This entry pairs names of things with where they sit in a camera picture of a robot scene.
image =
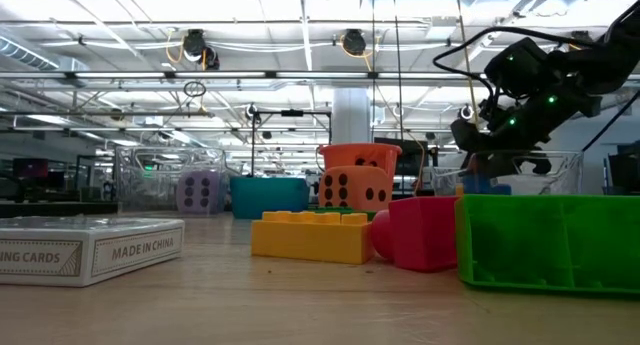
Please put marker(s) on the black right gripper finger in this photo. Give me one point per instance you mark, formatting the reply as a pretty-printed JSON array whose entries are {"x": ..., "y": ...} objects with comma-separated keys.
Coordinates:
[
  {"x": 487, "y": 165},
  {"x": 541, "y": 164}
]

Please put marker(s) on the blue heart-shaped block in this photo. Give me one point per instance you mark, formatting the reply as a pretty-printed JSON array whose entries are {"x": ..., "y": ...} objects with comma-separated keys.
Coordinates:
[{"x": 482, "y": 186}]

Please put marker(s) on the orange foam die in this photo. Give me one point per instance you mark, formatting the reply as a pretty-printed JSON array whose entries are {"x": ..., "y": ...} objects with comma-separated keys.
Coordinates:
[{"x": 355, "y": 185}]

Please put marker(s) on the purple foam die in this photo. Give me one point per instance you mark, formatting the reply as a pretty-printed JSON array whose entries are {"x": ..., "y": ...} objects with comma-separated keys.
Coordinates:
[{"x": 200, "y": 192}]

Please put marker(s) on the card deck brown print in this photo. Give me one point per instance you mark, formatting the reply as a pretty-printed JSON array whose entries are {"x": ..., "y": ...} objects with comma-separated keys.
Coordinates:
[{"x": 75, "y": 255}]

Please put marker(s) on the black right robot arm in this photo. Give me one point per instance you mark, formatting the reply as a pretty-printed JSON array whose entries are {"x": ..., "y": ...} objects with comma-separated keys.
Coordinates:
[{"x": 620, "y": 50}]

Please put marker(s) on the clear plastic bin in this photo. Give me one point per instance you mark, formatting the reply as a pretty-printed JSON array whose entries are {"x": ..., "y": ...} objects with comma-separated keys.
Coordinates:
[
  {"x": 150, "y": 185},
  {"x": 565, "y": 177}
]

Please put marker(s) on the black monitor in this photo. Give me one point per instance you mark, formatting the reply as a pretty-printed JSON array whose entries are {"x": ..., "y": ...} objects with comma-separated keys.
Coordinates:
[{"x": 415, "y": 157}]

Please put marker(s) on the green plastic bin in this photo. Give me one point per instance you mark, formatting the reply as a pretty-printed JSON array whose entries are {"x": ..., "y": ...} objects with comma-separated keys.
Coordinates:
[{"x": 550, "y": 240}]

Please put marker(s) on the dark monitor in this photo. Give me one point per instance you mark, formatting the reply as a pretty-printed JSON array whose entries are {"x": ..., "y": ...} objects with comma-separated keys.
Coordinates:
[
  {"x": 30, "y": 167},
  {"x": 625, "y": 170}
]

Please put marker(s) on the red toy block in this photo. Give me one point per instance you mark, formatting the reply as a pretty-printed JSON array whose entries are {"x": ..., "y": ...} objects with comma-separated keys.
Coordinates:
[{"x": 425, "y": 235}]

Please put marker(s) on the orange pumpkin bucket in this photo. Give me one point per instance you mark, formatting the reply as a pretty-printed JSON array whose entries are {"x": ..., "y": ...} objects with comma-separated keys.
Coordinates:
[{"x": 345, "y": 155}]

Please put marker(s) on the white building column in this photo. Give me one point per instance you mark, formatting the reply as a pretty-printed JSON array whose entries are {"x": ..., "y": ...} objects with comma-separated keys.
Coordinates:
[{"x": 350, "y": 115}]

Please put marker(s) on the yellow eight-stud brick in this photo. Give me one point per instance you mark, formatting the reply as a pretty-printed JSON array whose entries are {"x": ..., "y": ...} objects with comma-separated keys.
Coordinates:
[{"x": 310, "y": 240}]

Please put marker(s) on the black gantry stand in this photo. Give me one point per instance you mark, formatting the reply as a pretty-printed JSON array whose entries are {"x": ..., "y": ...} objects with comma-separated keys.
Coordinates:
[{"x": 292, "y": 113}]

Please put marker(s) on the teal plastic bin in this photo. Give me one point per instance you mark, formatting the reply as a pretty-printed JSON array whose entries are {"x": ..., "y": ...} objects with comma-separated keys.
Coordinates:
[{"x": 267, "y": 197}]

